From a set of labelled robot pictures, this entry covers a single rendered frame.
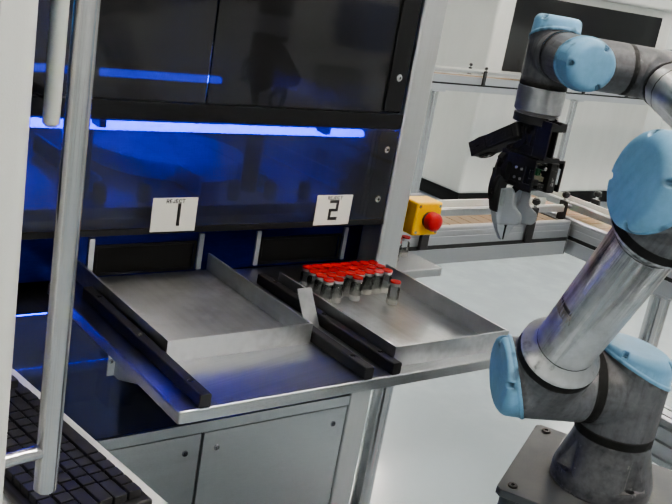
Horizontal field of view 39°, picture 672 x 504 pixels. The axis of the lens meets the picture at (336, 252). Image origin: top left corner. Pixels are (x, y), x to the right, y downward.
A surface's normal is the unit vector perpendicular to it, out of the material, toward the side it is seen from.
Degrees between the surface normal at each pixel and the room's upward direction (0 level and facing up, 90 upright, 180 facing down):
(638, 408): 90
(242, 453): 90
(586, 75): 90
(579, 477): 73
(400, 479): 0
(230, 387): 0
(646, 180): 84
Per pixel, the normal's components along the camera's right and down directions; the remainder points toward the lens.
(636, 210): -0.94, -0.18
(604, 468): -0.26, -0.07
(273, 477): 0.59, 0.33
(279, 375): 0.17, -0.94
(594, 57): 0.15, 0.32
